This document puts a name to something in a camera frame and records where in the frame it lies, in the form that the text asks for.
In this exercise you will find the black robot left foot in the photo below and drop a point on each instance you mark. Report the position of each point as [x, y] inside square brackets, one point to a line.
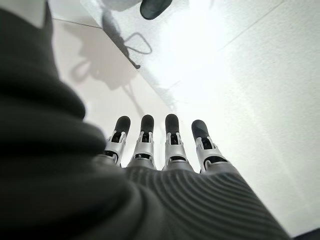
[153, 8]

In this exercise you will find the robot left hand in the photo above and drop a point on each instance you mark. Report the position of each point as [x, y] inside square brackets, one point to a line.
[100, 200]

